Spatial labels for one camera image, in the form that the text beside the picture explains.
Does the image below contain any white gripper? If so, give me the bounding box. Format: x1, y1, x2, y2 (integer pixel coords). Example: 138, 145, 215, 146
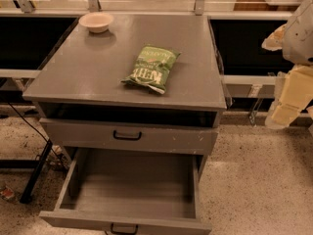
261, 0, 313, 129

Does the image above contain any black top drawer handle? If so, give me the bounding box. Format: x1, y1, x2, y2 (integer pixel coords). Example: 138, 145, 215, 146
112, 130, 142, 141

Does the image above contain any white bowl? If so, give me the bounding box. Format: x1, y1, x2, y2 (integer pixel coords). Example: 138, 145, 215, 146
78, 12, 113, 33

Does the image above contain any black middle drawer handle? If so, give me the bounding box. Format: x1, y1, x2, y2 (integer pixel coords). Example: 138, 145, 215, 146
110, 223, 139, 235

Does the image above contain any grey drawer cabinet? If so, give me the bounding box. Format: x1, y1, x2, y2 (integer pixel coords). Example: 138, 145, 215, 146
23, 15, 226, 155

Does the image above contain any green jalapeno chip bag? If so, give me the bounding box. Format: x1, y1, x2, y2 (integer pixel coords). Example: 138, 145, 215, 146
122, 45, 181, 94

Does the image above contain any closed grey top drawer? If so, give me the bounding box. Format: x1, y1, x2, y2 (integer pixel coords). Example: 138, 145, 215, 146
40, 118, 217, 155

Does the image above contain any black drawer handle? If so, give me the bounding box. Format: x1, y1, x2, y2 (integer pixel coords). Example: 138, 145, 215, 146
110, 223, 139, 235
112, 130, 142, 141

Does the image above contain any black metal table leg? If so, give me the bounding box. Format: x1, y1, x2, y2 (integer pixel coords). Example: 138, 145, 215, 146
20, 140, 52, 204

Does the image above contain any small red floor object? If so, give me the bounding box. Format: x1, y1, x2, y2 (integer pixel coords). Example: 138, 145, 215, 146
0, 186, 16, 201

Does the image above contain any open grey middle drawer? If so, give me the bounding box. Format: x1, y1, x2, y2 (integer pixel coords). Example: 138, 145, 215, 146
40, 148, 211, 235

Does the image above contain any black floor cable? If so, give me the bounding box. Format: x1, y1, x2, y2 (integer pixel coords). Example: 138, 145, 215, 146
7, 102, 69, 171

